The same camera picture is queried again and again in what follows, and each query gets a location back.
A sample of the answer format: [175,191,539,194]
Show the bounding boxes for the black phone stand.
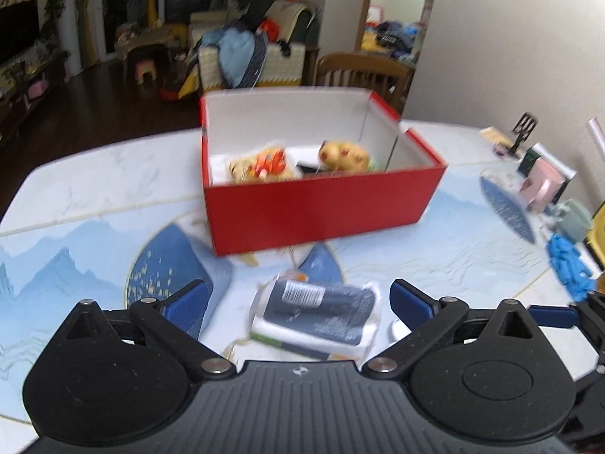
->
[509,112,540,159]

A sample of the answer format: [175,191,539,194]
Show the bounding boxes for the small round side table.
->
[116,23,183,64]

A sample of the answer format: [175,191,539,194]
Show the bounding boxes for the blue rubber gloves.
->
[547,233,597,302]

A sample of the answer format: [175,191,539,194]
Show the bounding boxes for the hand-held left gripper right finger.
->
[360,278,544,382]

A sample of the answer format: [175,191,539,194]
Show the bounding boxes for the white rod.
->
[586,118,605,162]

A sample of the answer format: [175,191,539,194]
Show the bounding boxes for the sofa with clothes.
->
[189,0,322,95]

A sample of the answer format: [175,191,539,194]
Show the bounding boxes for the pink mug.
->
[519,157,565,213]

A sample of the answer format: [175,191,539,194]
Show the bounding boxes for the red cardboard box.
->
[199,87,449,257]

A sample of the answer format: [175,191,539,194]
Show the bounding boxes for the small yellow card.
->
[478,127,516,149]

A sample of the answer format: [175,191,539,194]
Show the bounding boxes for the wooden chair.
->
[314,53,417,112]

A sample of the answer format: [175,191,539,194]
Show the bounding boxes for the white dark green box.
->
[517,144,577,199]

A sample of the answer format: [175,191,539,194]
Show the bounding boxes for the light blue cloth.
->
[217,28,256,88]

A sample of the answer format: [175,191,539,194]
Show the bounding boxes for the black television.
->
[0,0,41,64]

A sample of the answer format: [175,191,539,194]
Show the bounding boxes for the pile of dark clothes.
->
[361,19,421,62]

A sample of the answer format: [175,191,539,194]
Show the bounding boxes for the dark blue wipes packet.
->
[250,274,381,360]

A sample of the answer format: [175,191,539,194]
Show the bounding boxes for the tall white floor vase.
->
[59,0,86,79]

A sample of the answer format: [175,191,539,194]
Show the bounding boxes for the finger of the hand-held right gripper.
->
[526,305,580,329]

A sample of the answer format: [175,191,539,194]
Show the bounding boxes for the dark wooden television cabinet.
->
[0,52,71,138]

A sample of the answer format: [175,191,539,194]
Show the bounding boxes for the yellow spotted plush toy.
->
[318,139,372,172]

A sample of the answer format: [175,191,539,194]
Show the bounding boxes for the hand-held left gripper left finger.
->
[63,278,238,382]

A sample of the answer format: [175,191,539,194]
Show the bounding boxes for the sliced bread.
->
[228,148,303,184]

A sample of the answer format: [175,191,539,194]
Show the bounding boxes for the yellow giraffe toy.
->
[139,0,159,29]

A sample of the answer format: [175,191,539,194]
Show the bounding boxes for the pale green mug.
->
[551,199,594,239]

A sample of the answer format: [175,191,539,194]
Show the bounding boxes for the pink plastic stool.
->
[127,54,159,87]

